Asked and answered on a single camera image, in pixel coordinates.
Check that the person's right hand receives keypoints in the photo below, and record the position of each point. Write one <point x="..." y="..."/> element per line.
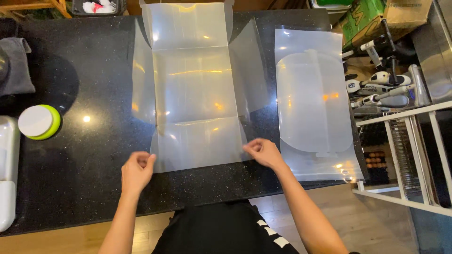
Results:
<point x="266" y="155"/>

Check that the person's left hand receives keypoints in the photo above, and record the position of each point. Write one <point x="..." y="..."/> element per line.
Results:
<point x="136" y="178"/>

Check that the translucent plastic box sheet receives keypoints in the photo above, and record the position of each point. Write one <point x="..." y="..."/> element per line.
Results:
<point x="194" y="88"/>

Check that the rounded translucent plastic sheet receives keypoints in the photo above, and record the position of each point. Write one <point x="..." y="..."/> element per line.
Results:
<point x="312" y="105"/>

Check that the person's black shorts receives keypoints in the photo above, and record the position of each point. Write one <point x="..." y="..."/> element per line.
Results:
<point x="219" y="231"/>

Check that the tray of brown eggs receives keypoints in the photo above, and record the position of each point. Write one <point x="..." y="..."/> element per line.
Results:
<point x="375" y="160"/>

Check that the round white green-rimmed container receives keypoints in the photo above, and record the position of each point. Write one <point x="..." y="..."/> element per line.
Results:
<point x="38" y="121"/>

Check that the flat rectangular translucent plastic sheet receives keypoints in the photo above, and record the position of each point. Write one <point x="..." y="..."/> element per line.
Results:
<point x="310" y="42"/>

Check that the white plastic appliance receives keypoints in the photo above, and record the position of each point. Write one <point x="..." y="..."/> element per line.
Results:
<point x="7" y="176"/>

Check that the white black kick scooter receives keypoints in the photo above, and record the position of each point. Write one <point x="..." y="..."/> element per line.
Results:
<point x="374" y="84"/>

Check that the white grey kick scooter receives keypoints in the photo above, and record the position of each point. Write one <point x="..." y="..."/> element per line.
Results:
<point x="386" y="100"/>

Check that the white metal rack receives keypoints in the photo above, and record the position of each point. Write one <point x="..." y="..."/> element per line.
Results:
<point x="406" y="155"/>

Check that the grey towel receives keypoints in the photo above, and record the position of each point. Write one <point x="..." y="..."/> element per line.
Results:
<point x="16" y="67"/>

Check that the green lidded container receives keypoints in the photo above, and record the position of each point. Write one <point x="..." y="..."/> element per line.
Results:
<point x="332" y="2"/>

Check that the green printed cardboard box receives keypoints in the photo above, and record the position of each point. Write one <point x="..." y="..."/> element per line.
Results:
<point x="362" y="19"/>

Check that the dark round pot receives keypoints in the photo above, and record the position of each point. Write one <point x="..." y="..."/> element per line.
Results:
<point x="2" y="65"/>

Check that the black bin with white items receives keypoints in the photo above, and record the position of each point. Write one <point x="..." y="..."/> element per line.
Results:
<point x="99" y="6"/>

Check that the brown cardboard box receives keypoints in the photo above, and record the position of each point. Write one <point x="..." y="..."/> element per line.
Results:
<point x="406" y="16"/>

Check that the stainless steel appliance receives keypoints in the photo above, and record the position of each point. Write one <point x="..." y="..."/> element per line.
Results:
<point x="436" y="53"/>

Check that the wooden frame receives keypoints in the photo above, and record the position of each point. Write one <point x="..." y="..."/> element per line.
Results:
<point x="53" y="5"/>

